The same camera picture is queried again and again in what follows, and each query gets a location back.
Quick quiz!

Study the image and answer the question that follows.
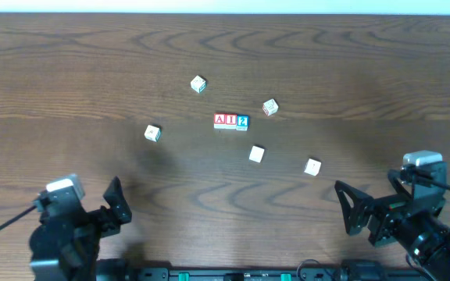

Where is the white block red side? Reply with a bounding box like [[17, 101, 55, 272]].
[[262, 98, 279, 116]]

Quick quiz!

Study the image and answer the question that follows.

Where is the white block green side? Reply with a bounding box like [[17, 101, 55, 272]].
[[191, 76, 207, 93]]

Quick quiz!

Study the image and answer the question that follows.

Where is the white block blue edge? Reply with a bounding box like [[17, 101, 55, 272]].
[[248, 145, 265, 163]]

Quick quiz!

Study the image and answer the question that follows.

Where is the plain white wooden block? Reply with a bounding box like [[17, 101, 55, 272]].
[[304, 158, 321, 176]]

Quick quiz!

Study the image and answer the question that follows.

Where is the blue number 2 block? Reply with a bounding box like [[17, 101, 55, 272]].
[[236, 116, 249, 131]]

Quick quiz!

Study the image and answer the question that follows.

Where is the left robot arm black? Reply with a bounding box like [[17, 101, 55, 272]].
[[29, 174, 137, 281]]

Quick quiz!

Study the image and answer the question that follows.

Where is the red letter A block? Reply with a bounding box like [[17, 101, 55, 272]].
[[213, 113, 226, 129]]

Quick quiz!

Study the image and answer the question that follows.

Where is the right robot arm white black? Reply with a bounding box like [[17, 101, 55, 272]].
[[334, 162, 450, 280]]

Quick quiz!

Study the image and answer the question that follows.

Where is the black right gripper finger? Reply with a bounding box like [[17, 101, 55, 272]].
[[334, 180, 374, 236], [387, 169, 412, 199]]

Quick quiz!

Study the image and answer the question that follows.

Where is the black mounting rail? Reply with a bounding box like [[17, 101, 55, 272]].
[[95, 259, 427, 281]]

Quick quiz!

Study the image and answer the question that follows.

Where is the red letter I block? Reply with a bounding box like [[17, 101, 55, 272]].
[[225, 114, 238, 130]]

